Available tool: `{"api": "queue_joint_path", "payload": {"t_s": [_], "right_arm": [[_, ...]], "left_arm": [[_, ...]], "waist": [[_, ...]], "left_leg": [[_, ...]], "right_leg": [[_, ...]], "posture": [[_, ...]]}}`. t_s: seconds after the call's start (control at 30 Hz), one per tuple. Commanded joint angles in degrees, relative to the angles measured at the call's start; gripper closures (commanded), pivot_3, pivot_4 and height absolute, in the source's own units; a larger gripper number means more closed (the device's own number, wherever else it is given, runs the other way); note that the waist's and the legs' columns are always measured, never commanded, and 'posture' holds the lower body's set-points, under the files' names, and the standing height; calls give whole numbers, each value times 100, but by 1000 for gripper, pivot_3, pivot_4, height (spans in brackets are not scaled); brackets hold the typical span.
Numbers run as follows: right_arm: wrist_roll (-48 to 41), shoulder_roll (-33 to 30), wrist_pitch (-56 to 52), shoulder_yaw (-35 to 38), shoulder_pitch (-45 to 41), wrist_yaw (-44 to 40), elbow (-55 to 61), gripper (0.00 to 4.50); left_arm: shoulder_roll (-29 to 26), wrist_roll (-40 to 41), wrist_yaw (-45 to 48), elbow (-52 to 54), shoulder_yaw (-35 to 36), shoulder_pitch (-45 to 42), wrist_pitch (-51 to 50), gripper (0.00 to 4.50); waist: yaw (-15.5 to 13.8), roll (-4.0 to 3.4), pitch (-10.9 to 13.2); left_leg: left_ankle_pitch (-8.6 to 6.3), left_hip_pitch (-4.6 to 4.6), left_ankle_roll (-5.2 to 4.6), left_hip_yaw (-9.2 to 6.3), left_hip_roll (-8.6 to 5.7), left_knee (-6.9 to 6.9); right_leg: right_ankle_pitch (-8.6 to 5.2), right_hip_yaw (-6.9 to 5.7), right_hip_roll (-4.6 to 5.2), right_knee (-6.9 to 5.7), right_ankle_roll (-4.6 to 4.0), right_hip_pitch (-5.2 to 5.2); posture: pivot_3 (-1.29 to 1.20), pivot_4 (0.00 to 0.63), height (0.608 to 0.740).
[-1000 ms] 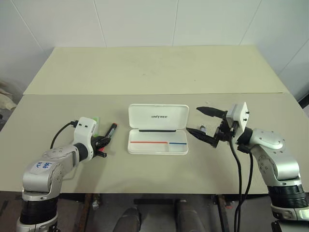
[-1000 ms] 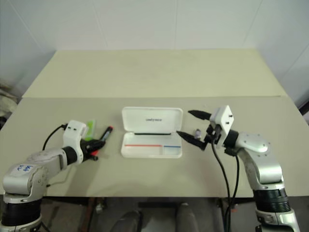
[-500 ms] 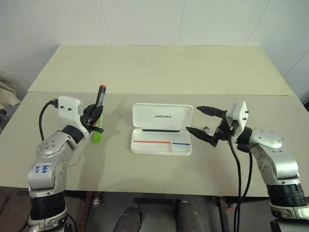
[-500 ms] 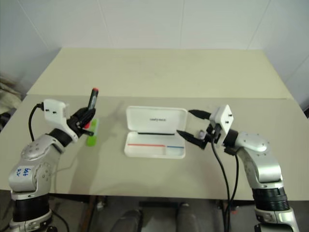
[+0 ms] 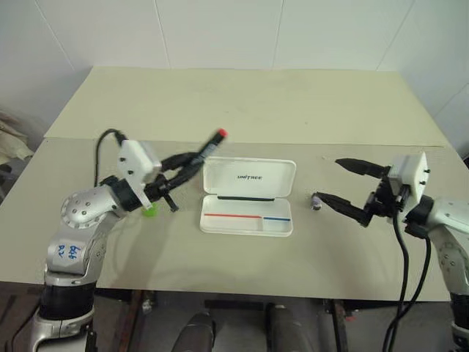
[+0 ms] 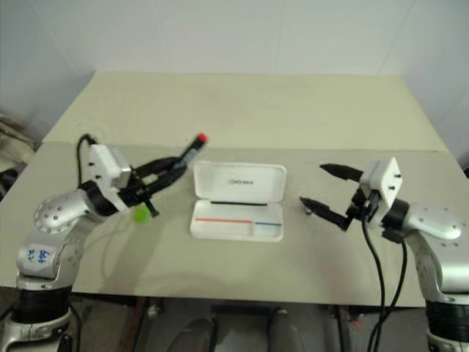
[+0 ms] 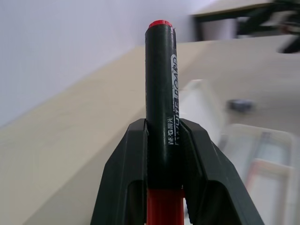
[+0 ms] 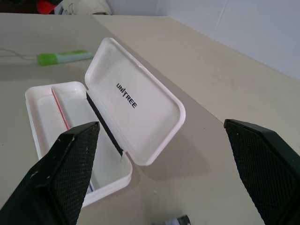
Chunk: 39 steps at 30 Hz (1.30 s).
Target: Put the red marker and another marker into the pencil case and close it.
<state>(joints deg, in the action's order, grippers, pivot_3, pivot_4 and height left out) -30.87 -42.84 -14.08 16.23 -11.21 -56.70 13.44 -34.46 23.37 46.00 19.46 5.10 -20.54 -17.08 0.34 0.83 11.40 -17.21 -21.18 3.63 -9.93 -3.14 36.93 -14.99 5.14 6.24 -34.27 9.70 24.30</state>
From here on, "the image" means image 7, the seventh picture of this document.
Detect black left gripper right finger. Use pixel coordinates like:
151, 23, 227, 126
179, 121, 263, 225

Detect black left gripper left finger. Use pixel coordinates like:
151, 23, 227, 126
90, 118, 150, 225

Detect black whiteboard marker red cap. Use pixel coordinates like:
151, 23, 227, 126
143, 20, 188, 225

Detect clear plastic pencil case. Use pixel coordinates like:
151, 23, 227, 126
182, 79, 298, 225

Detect small dark grey object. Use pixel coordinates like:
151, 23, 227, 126
226, 98, 255, 113

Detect beige desk with dark edge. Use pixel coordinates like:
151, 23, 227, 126
191, 0, 276, 24

